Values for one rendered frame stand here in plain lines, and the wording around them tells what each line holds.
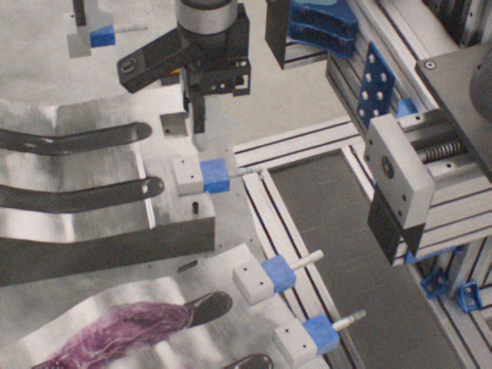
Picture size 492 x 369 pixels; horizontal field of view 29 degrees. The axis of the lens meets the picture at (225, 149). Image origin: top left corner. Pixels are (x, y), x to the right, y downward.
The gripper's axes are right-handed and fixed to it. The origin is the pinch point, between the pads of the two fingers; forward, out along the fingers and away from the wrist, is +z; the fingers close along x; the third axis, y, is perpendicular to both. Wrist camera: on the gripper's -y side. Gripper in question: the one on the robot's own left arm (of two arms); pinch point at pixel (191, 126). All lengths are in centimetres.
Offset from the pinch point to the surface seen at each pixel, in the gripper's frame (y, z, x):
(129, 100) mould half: -6.5, 11.9, 17.3
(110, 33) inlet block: -7.8, 6.5, 27.1
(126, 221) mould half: -10.4, 12.3, -5.1
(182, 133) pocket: 0.7, 14.6, 11.2
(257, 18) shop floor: 43, 101, 124
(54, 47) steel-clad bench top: -16.8, 20.8, 40.8
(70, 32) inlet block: -13.8, 5.1, 27.0
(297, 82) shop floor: 48, 101, 96
